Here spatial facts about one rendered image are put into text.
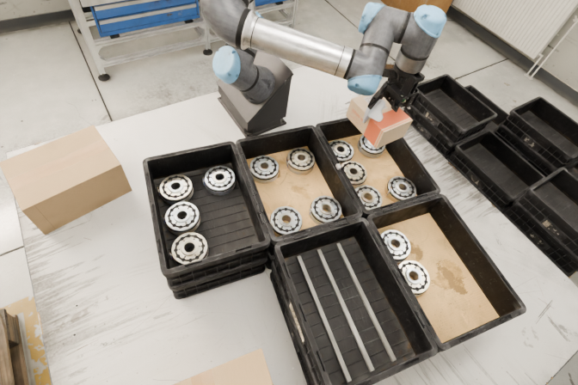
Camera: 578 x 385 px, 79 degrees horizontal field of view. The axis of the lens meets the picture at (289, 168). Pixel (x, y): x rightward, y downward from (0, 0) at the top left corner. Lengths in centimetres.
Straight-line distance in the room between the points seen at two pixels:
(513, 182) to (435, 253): 115
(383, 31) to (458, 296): 80
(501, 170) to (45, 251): 220
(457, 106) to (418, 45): 147
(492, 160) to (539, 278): 94
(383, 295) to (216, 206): 58
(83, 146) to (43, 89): 174
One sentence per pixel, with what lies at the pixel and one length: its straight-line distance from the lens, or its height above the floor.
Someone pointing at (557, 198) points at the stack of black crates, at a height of 49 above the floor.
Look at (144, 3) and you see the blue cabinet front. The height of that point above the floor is 50.
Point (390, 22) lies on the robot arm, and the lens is 94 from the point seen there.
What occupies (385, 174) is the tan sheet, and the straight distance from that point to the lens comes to 136.
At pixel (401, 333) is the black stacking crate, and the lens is 112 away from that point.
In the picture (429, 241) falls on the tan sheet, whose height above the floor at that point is 83.
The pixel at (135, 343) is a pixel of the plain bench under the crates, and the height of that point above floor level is 70.
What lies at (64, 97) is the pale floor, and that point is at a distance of 299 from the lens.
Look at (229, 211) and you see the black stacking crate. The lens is 117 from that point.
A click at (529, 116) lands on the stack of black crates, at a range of 264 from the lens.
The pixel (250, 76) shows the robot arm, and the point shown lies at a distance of 135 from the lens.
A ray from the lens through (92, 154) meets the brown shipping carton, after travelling 136.
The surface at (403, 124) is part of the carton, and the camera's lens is 113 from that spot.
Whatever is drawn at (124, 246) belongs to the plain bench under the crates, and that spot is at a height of 70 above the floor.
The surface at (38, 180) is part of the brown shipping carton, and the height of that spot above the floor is 86.
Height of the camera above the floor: 184
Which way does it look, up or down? 52 degrees down
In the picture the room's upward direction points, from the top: 11 degrees clockwise
